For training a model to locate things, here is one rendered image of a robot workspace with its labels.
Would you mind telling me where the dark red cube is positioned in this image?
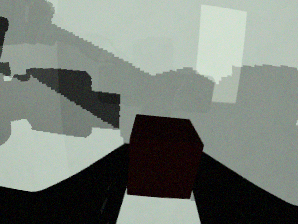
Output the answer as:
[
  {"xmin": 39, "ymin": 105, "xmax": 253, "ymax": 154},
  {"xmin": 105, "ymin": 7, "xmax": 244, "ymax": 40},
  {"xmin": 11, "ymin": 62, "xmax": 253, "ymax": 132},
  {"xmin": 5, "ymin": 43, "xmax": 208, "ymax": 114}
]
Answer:
[{"xmin": 126, "ymin": 115, "xmax": 204, "ymax": 200}]

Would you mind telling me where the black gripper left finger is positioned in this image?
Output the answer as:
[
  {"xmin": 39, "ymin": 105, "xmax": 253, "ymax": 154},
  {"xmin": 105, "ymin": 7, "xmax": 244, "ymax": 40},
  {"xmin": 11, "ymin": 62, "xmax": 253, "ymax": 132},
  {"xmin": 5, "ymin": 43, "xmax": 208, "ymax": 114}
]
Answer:
[{"xmin": 0, "ymin": 144, "xmax": 129, "ymax": 224}]

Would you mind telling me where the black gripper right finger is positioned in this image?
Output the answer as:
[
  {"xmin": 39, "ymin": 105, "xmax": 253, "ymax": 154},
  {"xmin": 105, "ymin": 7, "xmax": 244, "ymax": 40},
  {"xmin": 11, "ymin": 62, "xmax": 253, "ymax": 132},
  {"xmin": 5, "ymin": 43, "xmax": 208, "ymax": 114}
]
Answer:
[{"xmin": 193, "ymin": 152, "xmax": 298, "ymax": 224}]

